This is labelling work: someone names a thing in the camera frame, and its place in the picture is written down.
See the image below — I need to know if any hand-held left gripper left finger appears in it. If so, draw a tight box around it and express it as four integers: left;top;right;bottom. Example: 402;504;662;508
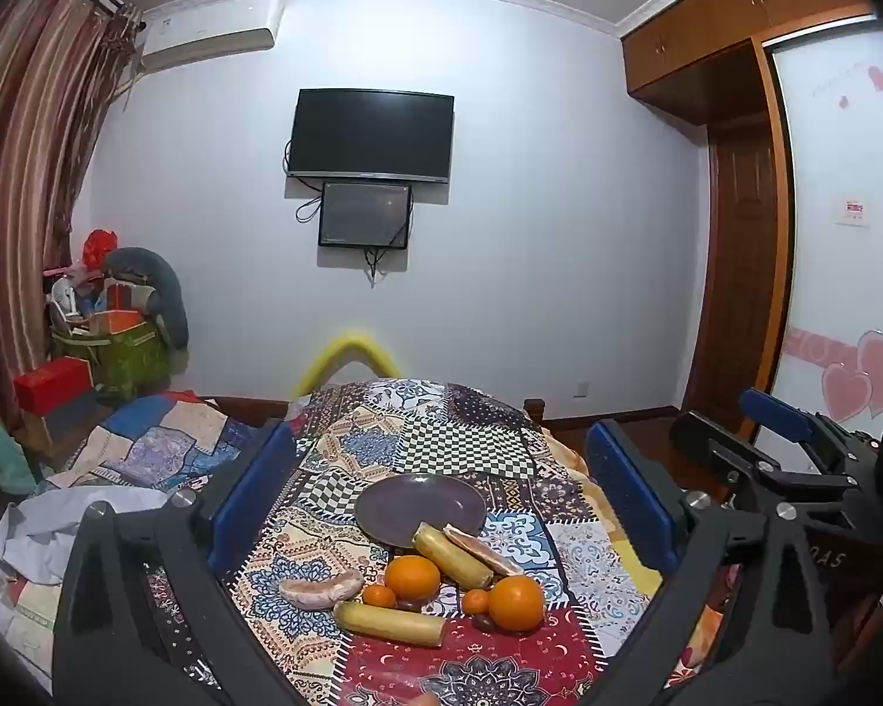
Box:
51;419;317;706

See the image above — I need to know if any teal plush toy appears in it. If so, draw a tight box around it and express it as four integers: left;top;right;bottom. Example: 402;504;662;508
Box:
0;422;38;494

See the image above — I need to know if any patchwork printed blanket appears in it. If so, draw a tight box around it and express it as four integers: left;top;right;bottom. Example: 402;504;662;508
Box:
40;378;708;706

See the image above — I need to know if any wooden bed frame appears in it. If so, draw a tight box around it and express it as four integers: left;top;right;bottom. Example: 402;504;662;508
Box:
206;395;546;429

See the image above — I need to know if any wooden overhead cabinet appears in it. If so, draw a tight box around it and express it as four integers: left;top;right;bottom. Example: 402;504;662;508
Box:
622;0;877;126

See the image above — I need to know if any green patterned storage bag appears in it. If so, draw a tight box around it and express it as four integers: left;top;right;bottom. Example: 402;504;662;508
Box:
51;316;170;392

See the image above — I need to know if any orange box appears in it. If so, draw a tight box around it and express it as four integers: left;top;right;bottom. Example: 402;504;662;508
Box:
92;305;144;337

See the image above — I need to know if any yellow foam tube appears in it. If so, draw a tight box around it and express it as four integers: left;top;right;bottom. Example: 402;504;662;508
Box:
294;327;402;398

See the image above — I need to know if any red decoration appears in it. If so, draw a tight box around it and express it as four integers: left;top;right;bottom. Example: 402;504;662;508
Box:
84;229;119;267

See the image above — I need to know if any large orange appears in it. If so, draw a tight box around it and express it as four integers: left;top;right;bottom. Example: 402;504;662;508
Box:
487;575;546;634
384;554;443;602

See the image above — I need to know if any white wardrobe door with hearts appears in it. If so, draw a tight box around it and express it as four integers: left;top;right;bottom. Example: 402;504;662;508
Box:
769;15;883;442

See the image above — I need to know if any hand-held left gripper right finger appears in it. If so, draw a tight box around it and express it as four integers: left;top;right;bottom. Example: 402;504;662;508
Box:
585;419;834;706

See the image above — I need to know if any small black wall monitor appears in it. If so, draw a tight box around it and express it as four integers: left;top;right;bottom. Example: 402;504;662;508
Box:
318;181;413;251

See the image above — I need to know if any light blue cloth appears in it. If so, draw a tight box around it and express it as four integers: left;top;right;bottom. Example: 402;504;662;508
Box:
0;485;170;590

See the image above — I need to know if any white air conditioner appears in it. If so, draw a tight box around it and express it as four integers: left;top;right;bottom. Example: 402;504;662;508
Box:
138;0;284;75

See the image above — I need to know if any wooden door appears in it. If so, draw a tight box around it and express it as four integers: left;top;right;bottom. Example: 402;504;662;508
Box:
680;125;788;417

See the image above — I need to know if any purple grey plate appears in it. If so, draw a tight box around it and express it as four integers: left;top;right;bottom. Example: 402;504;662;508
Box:
354;474;488;549

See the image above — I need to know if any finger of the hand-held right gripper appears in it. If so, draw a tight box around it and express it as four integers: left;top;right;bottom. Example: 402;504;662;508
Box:
668;410;865;512
739;386;880;457

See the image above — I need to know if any small white fan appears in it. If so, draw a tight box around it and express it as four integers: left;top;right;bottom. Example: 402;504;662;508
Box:
50;279;82;332

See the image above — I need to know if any red box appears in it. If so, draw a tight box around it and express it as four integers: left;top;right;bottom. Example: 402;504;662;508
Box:
13;357;93;417

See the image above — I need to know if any grey curved pillow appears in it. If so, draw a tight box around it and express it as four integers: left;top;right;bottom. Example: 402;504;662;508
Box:
105;246;190;350

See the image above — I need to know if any black wall television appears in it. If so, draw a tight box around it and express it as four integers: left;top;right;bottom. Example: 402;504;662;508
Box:
287;88;455;185

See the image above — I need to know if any striped brown curtain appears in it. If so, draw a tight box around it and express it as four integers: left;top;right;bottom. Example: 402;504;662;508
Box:
0;0;144;442

